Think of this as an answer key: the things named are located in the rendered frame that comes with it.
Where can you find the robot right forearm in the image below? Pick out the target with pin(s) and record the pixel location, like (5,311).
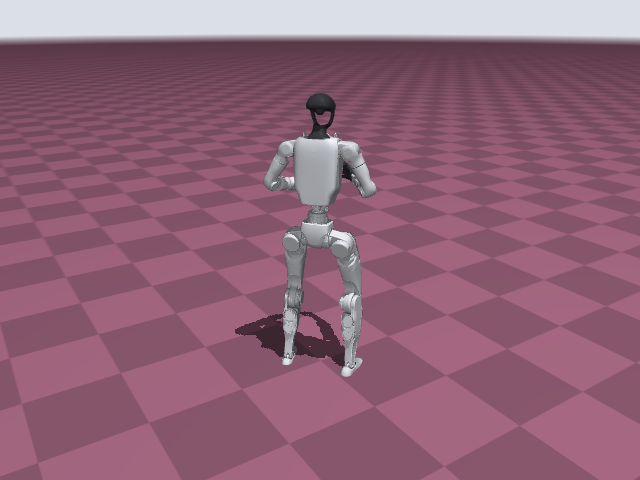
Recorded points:
(356,182)

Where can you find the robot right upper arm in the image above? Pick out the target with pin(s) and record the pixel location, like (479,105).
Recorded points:
(350,151)

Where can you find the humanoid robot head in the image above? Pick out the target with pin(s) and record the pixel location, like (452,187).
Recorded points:
(319,103)

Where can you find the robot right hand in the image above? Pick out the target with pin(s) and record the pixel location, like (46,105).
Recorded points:
(347,171)

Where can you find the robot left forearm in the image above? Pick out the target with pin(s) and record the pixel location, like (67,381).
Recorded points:
(287,183)

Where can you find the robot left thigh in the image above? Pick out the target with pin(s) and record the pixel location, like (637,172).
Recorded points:
(295,255)

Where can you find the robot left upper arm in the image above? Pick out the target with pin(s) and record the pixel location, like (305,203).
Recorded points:
(278,164)

